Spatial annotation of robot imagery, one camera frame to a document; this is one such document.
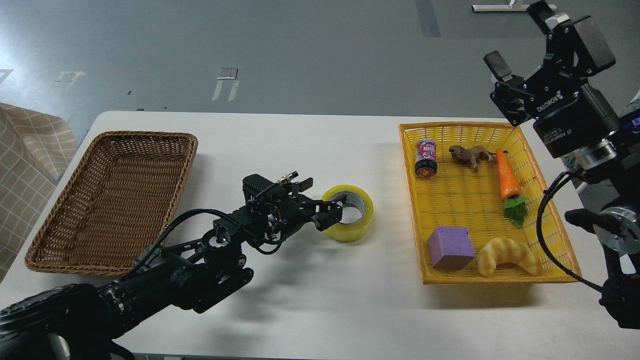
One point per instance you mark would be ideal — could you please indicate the yellow tape roll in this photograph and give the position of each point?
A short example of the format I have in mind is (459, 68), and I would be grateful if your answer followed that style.
(357, 215)

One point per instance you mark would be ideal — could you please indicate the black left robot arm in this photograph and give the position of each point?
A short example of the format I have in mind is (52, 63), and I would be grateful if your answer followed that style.
(196, 262)

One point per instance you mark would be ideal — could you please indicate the orange toy carrot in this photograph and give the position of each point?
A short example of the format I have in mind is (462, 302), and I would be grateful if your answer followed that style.
(514, 202)

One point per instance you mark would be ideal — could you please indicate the brown toy animal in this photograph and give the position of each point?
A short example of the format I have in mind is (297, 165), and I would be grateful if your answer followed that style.
(470, 157)

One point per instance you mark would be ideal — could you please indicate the beige checkered cloth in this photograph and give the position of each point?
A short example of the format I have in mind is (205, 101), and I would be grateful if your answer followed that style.
(35, 151)

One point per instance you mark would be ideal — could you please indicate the brown wicker basket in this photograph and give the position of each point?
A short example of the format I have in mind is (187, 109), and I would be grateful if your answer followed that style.
(124, 191)

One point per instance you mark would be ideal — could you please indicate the yellow plastic basket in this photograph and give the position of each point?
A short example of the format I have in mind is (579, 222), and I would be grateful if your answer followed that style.
(460, 197)

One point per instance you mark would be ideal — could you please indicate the white bar on floor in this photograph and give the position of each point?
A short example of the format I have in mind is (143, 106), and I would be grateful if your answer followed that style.
(503, 6)

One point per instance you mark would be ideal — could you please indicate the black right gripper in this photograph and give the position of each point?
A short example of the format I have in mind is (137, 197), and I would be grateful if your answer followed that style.
(567, 112)

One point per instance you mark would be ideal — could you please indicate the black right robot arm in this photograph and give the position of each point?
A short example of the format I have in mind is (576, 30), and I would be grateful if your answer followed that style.
(614, 159)

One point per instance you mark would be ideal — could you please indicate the toy croissant bread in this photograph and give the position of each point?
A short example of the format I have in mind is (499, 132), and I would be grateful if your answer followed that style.
(500, 251)

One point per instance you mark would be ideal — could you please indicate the small soda can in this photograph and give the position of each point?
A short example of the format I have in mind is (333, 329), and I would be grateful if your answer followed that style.
(425, 162)

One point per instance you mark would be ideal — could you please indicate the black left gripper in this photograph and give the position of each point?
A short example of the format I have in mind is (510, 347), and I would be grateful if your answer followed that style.
(295, 212)

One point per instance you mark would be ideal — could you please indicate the purple cube block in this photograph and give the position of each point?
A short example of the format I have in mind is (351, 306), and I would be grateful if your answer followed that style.
(450, 248)

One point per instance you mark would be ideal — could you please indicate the person grey sleeve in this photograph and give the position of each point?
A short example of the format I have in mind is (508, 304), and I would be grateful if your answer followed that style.
(632, 106)

